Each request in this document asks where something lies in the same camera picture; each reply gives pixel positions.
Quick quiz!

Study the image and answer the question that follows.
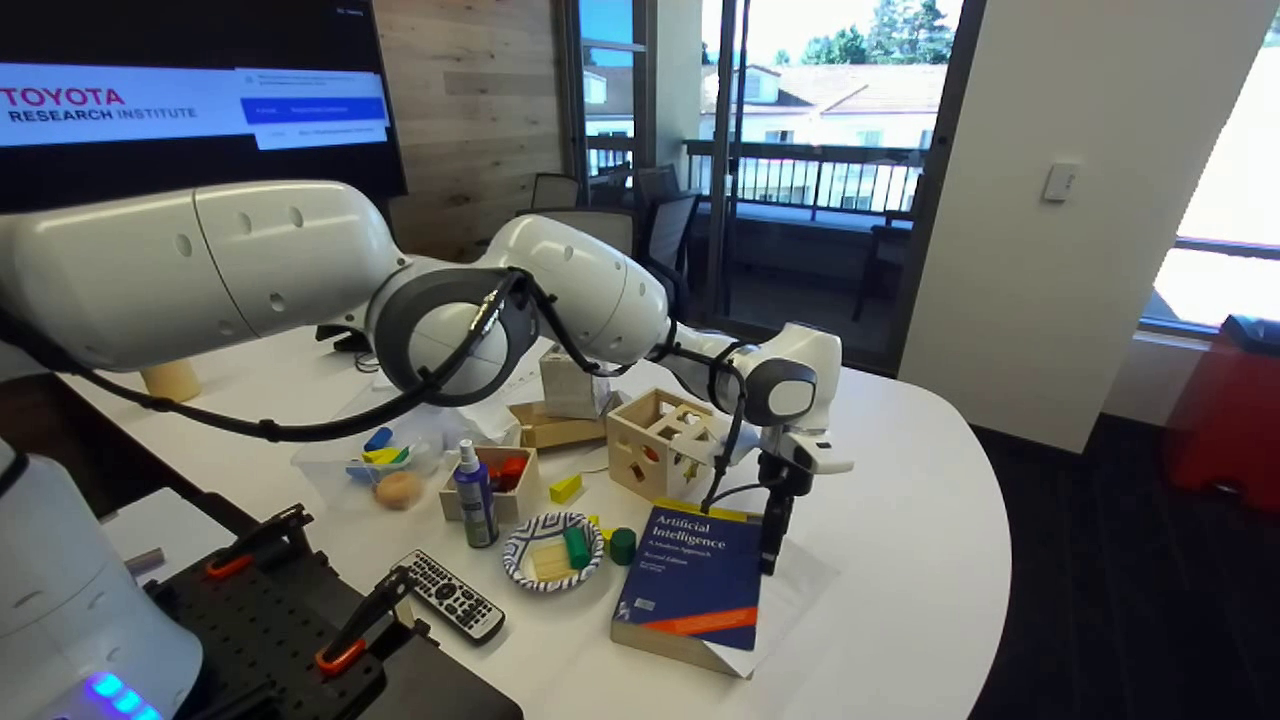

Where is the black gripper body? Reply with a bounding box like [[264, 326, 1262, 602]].
[[752, 439, 818, 527]]

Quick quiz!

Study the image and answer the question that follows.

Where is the blue Artificial Intelligence textbook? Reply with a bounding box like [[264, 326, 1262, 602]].
[[609, 499, 770, 685]]

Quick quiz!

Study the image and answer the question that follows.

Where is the wooden shape sorter cube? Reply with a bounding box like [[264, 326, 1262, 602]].
[[605, 383, 737, 508]]

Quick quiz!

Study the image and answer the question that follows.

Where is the green cylinder block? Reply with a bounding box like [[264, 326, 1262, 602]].
[[560, 519, 595, 575]]

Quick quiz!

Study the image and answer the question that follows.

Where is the pale yellow flat block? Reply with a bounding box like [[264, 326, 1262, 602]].
[[530, 536, 581, 588]]

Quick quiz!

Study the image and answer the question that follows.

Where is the small brown cardboard box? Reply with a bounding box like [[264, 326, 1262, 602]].
[[507, 395, 619, 458]]

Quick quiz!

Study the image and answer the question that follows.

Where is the blue patterned plate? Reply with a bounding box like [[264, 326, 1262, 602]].
[[500, 508, 609, 602]]

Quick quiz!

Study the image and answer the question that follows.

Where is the small open wooden box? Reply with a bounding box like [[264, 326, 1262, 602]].
[[437, 444, 544, 527]]

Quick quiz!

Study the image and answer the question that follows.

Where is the large red block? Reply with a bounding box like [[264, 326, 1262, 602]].
[[484, 447, 536, 495]]

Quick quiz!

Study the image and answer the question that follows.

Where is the grey office chair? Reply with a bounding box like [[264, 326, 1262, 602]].
[[632, 161, 710, 318]]

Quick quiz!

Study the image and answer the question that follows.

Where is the bottle with blue label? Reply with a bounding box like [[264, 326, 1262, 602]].
[[450, 436, 500, 558]]

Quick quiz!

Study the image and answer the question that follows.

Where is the dark balcony railing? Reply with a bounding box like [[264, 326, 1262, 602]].
[[682, 136, 929, 221]]

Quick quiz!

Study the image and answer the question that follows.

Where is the black remote control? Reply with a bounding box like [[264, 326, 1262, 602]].
[[397, 543, 512, 649]]

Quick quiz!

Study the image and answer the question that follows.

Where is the orange perforated ball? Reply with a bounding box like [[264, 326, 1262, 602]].
[[370, 469, 427, 518]]

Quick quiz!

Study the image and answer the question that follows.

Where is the clear plastic bin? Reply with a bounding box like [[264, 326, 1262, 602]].
[[288, 405, 466, 519]]

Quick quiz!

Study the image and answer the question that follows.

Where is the red bin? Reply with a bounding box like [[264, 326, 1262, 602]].
[[1162, 313, 1280, 519]]

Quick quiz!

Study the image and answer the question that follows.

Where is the black perforated mounting board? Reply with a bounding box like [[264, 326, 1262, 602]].
[[145, 523, 524, 720]]

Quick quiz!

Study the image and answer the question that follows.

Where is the beige cup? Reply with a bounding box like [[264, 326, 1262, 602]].
[[138, 357, 210, 405]]

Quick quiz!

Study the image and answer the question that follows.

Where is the black TV monitor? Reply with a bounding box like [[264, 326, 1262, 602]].
[[0, 0, 412, 213]]

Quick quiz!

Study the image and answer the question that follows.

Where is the white light switch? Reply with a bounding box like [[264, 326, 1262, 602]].
[[1038, 161, 1086, 210]]

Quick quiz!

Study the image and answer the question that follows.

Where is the black clamp orange handle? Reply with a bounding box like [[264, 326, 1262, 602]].
[[307, 566, 421, 680], [197, 499, 321, 584]]

